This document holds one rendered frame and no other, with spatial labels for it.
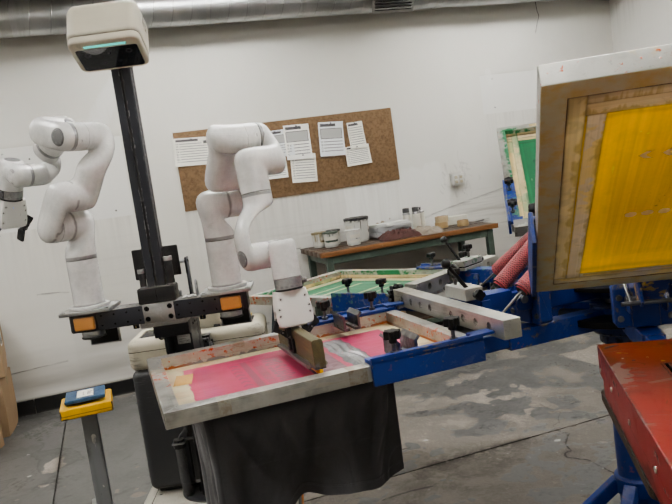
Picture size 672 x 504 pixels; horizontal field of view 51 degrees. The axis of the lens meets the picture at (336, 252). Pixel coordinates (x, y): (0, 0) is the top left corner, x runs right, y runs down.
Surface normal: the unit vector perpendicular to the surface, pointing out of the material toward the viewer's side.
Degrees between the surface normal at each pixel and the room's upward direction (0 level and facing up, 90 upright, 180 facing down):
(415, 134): 90
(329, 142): 88
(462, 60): 90
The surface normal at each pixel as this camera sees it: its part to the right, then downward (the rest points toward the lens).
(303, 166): 0.32, 0.04
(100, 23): -0.02, -0.35
